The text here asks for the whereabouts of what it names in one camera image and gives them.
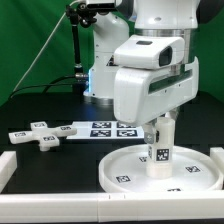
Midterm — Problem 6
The black cable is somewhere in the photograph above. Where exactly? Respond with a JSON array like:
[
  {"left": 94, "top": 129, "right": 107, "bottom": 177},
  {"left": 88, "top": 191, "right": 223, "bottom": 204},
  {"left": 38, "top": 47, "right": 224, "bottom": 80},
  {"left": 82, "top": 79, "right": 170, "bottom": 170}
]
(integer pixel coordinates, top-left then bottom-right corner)
[{"left": 9, "top": 75, "right": 90, "bottom": 99}]

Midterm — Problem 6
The white right fence block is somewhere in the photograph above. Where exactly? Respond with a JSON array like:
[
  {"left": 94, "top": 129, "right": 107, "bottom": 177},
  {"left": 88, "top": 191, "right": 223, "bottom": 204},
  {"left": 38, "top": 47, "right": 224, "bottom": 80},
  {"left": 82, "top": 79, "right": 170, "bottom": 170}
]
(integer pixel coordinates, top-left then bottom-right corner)
[{"left": 210, "top": 147, "right": 224, "bottom": 177}]

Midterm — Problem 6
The white left fence block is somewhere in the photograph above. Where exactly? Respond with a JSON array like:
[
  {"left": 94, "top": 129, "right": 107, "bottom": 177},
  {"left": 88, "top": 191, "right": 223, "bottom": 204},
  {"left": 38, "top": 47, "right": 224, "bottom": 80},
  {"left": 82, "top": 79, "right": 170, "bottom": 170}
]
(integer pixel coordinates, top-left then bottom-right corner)
[{"left": 0, "top": 151, "right": 17, "bottom": 193}]

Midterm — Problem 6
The white fence block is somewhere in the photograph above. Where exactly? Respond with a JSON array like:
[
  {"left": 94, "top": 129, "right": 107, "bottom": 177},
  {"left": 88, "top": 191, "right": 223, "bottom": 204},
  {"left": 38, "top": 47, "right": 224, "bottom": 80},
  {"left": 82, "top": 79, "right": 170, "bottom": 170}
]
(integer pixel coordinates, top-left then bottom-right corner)
[
  {"left": 0, "top": 151, "right": 17, "bottom": 193},
  {"left": 210, "top": 147, "right": 224, "bottom": 177}
]

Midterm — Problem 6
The black camera stand pole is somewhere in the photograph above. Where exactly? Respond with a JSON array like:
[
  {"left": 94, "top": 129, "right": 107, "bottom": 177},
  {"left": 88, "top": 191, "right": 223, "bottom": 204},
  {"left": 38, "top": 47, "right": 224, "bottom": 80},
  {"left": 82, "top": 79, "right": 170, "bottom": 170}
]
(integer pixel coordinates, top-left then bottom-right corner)
[{"left": 65, "top": 3, "right": 97, "bottom": 95}]

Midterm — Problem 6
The white marker sheet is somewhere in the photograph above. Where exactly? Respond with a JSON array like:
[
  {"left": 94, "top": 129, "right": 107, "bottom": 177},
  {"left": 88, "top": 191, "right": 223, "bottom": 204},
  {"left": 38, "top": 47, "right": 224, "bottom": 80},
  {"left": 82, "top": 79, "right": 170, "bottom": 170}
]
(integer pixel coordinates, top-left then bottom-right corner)
[{"left": 68, "top": 121, "right": 144, "bottom": 140}]

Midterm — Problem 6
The white round table top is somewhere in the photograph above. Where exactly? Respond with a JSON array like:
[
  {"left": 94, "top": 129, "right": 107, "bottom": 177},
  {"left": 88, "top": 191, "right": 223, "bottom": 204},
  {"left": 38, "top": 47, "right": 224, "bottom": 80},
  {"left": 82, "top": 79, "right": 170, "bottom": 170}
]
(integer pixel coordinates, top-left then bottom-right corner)
[{"left": 99, "top": 144, "right": 224, "bottom": 193}]

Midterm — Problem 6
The white front fence bar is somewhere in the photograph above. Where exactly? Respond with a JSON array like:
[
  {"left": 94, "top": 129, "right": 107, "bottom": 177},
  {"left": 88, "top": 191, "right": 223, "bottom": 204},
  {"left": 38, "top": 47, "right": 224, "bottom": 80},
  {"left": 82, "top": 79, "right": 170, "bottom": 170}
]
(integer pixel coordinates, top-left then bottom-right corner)
[{"left": 0, "top": 190, "right": 224, "bottom": 223}]

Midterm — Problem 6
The white cross-shaped table base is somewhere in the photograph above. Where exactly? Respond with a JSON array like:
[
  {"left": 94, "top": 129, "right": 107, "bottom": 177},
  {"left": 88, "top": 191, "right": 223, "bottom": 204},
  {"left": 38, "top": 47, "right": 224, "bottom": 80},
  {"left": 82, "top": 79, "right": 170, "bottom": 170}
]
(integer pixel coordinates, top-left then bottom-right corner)
[{"left": 9, "top": 121, "right": 77, "bottom": 152}]

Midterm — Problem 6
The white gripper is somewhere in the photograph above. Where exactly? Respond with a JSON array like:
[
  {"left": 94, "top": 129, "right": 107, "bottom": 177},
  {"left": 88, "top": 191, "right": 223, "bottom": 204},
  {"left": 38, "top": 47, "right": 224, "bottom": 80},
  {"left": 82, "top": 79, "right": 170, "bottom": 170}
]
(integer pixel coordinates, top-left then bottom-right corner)
[{"left": 114, "top": 35, "right": 199, "bottom": 144}]

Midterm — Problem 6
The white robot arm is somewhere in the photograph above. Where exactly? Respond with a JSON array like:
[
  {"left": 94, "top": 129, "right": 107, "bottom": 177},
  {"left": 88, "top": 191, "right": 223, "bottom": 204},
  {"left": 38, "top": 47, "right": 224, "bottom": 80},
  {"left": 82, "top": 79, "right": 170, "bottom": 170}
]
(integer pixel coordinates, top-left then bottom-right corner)
[{"left": 86, "top": 0, "right": 224, "bottom": 144}]

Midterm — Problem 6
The white cable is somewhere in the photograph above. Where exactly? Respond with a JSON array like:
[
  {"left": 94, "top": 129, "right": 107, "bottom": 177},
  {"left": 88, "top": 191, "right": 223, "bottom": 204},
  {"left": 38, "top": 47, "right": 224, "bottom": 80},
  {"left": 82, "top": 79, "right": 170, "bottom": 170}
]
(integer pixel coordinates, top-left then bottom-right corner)
[{"left": 12, "top": 0, "right": 88, "bottom": 93}]

